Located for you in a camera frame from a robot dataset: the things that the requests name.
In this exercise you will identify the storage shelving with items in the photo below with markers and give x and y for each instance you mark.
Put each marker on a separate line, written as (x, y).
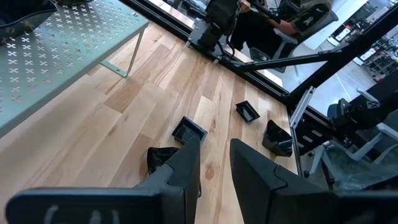
(382, 59)

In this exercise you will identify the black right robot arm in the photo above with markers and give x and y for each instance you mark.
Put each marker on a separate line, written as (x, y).
(217, 18)

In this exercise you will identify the black square dish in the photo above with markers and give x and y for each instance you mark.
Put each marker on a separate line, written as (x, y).
(186, 127)

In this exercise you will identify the silver aluminium extrusion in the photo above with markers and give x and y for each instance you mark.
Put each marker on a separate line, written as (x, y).
(303, 104)

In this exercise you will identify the black square bowl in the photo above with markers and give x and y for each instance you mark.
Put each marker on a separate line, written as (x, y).
(276, 140)

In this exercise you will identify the black frame post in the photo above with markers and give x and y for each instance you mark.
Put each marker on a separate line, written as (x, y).
(357, 46)

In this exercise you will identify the person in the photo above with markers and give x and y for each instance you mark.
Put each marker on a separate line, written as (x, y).
(258, 31)

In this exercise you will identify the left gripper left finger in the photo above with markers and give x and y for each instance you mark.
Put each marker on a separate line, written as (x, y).
(174, 199)

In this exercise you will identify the black bracket panel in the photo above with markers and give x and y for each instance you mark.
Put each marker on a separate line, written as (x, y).
(311, 124)

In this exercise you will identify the black office chair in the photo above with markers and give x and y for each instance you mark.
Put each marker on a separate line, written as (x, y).
(357, 115)

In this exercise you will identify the small black rectangular dish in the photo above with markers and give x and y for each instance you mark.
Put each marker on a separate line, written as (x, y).
(247, 112)

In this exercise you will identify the mint green perforated shelf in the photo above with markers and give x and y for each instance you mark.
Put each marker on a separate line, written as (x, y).
(62, 46)

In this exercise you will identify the white chair base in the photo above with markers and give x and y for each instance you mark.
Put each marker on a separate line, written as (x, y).
(363, 149)

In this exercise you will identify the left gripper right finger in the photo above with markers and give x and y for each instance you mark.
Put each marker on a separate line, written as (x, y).
(280, 202)

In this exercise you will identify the grey office chair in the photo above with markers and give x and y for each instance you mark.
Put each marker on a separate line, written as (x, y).
(311, 17)

